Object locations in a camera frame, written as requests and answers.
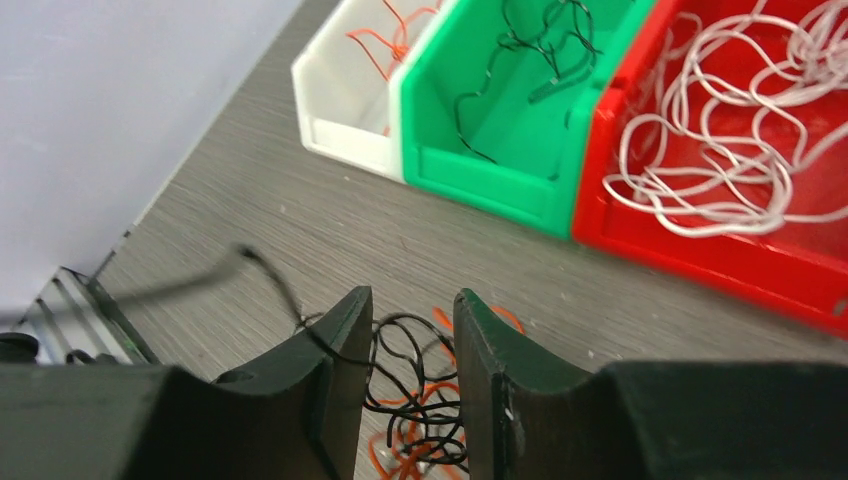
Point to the green plastic bin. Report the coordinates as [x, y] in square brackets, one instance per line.
[496, 112]

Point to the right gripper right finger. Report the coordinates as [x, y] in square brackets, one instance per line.
[529, 414]

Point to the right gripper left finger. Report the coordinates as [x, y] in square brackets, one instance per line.
[293, 412]

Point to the white plastic bin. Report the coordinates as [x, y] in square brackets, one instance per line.
[347, 80]

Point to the red plastic bin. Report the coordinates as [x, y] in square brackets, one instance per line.
[799, 270]

